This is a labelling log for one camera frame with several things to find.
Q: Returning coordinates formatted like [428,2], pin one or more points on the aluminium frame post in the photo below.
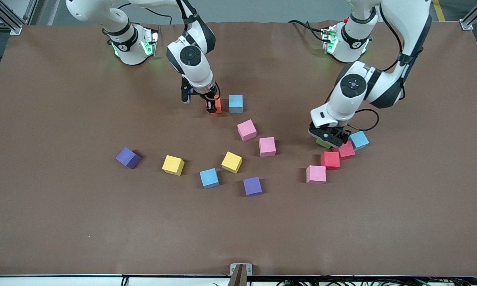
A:
[8,18]
[470,22]

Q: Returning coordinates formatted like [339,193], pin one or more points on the white table front rail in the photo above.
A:
[63,282]

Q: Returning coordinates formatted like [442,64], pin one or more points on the red foam cube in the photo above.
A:
[344,152]
[330,160]

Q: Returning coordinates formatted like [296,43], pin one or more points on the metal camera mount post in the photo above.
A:
[241,274]

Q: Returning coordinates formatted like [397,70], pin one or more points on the green foam cube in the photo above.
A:
[323,145]

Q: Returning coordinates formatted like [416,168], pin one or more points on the brown table mat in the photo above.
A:
[103,222]

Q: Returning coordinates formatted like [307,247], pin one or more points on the purple foam cube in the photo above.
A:
[252,186]
[128,157]

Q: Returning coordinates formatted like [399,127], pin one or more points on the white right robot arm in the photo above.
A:
[198,73]

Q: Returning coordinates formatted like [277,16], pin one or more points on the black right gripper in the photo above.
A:
[209,97]

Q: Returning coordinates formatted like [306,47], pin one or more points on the pink foam cube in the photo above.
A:
[267,146]
[316,174]
[246,130]

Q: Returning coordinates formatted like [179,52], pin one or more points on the yellow foam cube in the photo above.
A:
[173,165]
[232,162]

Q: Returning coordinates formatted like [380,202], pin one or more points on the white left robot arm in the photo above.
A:
[405,24]

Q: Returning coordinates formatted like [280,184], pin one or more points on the orange foam cube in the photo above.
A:
[219,105]

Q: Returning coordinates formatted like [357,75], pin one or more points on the blue foam cube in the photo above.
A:
[236,104]
[360,140]
[209,178]

